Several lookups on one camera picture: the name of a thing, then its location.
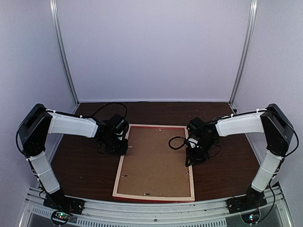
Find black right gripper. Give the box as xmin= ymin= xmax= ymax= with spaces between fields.
xmin=186 ymin=137 xmax=216 ymax=166

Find round led board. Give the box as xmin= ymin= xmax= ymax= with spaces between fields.
xmin=51 ymin=210 xmax=71 ymax=225
xmin=241 ymin=211 xmax=260 ymax=225

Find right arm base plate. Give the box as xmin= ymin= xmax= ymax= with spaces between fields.
xmin=226 ymin=195 xmax=267 ymax=214

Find right aluminium corner post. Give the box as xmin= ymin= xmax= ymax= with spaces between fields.
xmin=229 ymin=0 xmax=258 ymax=106

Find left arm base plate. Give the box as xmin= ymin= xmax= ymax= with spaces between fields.
xmin=43 ymin=195 xmax=85 ymax=215

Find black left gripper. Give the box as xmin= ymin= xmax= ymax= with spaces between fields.
xmin=101 ymin=135 xmax=129 ymax=155

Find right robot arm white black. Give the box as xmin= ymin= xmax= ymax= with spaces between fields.
xmin=184 ymin=103 xmax=298 ymax=209

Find left round led board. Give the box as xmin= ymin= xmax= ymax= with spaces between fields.
xmin=51 ymin=210 xmax=71 ymax=225

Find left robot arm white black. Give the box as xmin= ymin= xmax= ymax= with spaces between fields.
xmin=16 ymin=104 xmax=130 ymax=210

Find brown backing board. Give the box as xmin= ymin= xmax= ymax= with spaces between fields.
xmin=116 ymin=126 xmax=192 ymax=197

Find red wooden picture frame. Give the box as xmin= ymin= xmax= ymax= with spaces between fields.
xmin=112 ymin=123 xmax=196 ymax=203

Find right round led board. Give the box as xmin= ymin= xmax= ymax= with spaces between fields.
xmin=241 ymin=211 xmax=260 ymax=225

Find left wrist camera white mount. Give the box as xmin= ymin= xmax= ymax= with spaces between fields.
xmin=115 ymin=131 xmax=125 ymax=141

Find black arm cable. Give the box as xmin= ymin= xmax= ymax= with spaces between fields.
xmin=91 ymin=102 xmax=128 ymax=123
xmin=168 ymin=136 xmax=187 ymax=151

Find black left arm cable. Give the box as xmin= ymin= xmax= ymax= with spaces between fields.
xmin=91 ymin=102 xmax=128 ymax=123

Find aluminium corner post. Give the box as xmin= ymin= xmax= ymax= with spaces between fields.
xmin=229 ymin=0 xmax=258 ymax=106
xmin=49 ymin=0 xmax=80 ymax=105

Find left aluminium corner post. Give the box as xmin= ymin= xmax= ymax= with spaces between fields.
xmin=49 ymin=0 xmax=80 ymax=105

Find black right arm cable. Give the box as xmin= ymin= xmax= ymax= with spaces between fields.
xmin=168 ymin=136 xmax=187 ymax=151

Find aluminium front rail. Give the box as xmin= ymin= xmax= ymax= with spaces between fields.
xmin=17 ymin=186 xmax=295 ymax=227

